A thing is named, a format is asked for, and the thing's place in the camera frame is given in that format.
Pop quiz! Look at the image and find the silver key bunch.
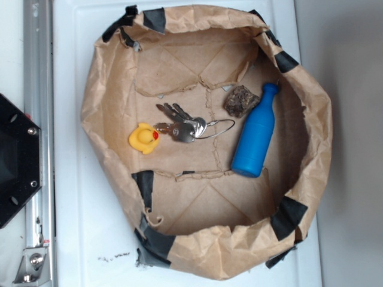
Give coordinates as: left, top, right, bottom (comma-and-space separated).
154, 103, 235, 143

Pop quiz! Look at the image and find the yellow rubber duck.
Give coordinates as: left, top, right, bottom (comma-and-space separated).
128, 123, 160, 155

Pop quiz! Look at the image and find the blue plastic bottle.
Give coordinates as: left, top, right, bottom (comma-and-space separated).
231, 83, 278, 178

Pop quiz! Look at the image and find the brown rough rock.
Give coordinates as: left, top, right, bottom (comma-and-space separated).
224, 86, 261, 118

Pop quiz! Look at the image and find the brown paper bag bin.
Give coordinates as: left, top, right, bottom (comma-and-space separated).
81, 5, 332, 280

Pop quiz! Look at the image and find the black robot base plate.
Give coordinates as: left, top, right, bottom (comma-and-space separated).
1, 95, 41, 228

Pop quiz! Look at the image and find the aluminium rail frame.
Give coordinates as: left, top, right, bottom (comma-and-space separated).
23, 1, 57, 286

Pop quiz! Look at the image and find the metal corner bracket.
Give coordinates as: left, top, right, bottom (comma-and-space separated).
12, 247, 50, 286

